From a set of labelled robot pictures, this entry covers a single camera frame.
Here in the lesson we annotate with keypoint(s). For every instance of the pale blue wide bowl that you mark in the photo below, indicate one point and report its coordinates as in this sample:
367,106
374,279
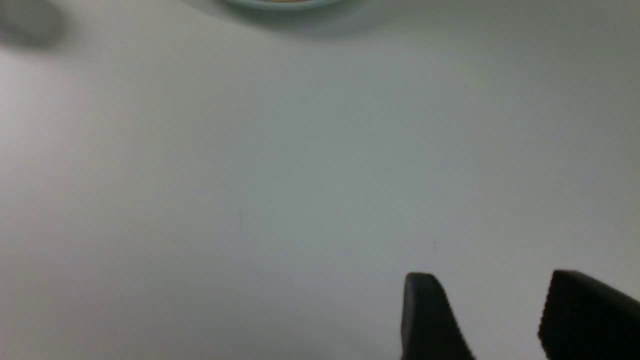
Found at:
283,5

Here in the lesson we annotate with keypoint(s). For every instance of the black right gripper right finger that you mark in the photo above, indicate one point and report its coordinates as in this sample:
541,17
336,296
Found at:
585,319

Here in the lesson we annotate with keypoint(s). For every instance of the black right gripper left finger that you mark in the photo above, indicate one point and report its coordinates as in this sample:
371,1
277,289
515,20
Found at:
428,328

